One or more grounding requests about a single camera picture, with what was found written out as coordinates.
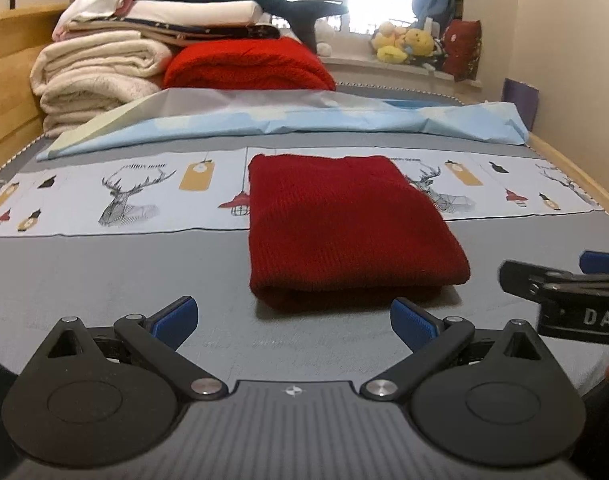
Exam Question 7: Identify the white plush toy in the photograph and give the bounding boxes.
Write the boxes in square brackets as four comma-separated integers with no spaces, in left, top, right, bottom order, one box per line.
[314,18,335,58]

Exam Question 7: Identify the light blue folded sheet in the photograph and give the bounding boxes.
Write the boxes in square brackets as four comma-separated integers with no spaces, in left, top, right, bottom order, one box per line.
[37,89,529,162]

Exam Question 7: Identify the cream folded blanket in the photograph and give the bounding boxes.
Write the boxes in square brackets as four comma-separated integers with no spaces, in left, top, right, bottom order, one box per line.
[29,30,173,138]

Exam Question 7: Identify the bright red folded blanket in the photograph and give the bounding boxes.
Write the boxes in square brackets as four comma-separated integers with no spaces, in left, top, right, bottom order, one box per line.
[163,37,336,91]

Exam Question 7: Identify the white pink folded clothes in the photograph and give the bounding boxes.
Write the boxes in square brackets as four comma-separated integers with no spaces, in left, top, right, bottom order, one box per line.
[52,0,134,41]

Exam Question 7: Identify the dark red knit sweater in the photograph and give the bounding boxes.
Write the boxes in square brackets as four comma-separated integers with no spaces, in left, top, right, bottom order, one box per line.
[248,154,471,312]

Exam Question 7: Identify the purple bag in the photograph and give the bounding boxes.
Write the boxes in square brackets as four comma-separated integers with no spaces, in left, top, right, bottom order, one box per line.
[501,78,540,131]

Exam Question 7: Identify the yellow plush toys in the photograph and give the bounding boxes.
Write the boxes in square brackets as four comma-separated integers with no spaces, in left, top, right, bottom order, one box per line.
[370,22,446,70]

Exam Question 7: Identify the wooden headboard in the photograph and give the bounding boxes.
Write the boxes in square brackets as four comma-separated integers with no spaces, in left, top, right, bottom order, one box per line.
[0,4,65,170]

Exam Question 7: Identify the navy studded folded cloth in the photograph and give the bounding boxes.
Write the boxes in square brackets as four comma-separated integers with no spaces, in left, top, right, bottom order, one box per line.
[62,18,280,47]

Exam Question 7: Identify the wooden bed side rail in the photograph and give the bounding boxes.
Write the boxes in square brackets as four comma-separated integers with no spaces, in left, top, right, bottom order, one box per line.
[527,133,609,214]

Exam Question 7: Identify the white folded quilt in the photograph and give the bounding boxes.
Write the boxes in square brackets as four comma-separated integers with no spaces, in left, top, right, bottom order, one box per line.
[124,0,263,27]

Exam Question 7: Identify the dark red cushion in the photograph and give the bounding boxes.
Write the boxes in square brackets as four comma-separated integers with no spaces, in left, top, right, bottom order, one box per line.
[442,20,483,82]

